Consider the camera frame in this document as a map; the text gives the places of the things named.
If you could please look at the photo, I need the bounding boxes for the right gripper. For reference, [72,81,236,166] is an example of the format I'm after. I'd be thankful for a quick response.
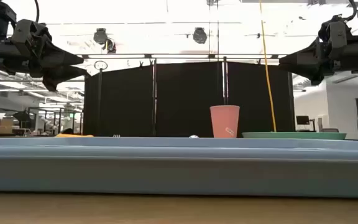
[278,14,358,86]

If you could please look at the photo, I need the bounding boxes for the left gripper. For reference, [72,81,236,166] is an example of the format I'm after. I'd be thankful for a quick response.
[0,19,90,93]

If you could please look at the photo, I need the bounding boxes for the teal plastic plate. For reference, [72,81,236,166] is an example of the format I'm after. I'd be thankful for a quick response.
[241,131,347,140]

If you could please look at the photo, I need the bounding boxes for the yellow cloth napkin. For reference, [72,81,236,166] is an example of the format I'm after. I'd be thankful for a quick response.
[54,133,94,138]

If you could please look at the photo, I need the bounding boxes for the pink plastic cup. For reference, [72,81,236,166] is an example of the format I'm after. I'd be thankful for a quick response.
[209,105,241,139]

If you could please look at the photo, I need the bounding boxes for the blue plastic tray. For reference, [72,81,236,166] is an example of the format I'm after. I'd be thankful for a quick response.
[0,136,358,199]

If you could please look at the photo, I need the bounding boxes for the computer monitor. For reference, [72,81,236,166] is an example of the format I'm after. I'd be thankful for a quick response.
[296,115,316,132]

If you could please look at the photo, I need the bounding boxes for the black ceiling lamp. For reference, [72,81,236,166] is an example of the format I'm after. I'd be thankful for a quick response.
[93,27,117,54]
[193,27,208,45]

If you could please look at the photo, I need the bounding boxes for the cardboard box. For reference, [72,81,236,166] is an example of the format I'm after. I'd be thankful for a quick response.
[0,117,14,134]

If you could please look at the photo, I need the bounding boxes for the ring on black pole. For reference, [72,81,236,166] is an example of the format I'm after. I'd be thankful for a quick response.
[93,60,109,138]

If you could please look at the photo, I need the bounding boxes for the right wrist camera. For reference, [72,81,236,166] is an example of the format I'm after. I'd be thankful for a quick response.
[326,21,350,60]

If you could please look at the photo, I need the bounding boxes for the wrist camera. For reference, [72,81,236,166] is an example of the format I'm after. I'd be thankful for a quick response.
[11,19,48,59]
[326,21,350,60]

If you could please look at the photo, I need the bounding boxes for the yellow hanging cable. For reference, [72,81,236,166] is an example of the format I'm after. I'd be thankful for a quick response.
[259,0,278,133]

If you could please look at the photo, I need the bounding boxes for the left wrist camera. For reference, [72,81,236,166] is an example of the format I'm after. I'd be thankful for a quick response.
[11,19,48,59]

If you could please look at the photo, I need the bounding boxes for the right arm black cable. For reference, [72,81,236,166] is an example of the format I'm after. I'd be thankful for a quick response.
[342,0,358,22]

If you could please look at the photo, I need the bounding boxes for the ceiling light rail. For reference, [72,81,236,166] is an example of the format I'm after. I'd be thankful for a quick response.
[76,53,288,60]

